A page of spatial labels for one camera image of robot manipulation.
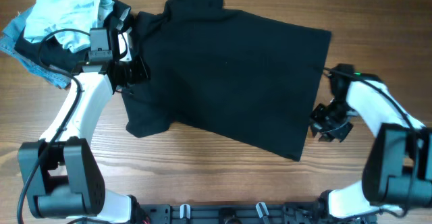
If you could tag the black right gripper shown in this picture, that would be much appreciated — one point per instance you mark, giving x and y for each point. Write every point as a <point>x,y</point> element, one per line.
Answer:
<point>337,134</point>

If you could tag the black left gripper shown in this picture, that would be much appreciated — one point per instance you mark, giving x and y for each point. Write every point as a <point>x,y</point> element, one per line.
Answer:
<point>142,71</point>

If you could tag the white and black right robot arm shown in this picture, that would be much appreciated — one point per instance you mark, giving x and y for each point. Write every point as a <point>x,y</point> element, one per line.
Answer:
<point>397,175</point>

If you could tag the folded black garment in stack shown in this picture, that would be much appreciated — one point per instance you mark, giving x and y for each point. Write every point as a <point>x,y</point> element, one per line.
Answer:
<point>52,52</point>

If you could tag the light blue crumpled garment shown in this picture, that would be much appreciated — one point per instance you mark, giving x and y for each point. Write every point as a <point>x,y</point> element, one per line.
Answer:
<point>72,20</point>

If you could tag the black t-shirt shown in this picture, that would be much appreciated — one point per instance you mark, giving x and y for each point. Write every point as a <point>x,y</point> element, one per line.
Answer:
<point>245,77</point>

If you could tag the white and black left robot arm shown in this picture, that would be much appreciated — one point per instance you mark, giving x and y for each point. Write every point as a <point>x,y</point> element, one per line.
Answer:
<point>60,174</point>

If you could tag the folded blue denim jeans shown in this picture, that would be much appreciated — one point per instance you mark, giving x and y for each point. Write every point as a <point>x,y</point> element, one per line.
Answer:
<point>9,38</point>

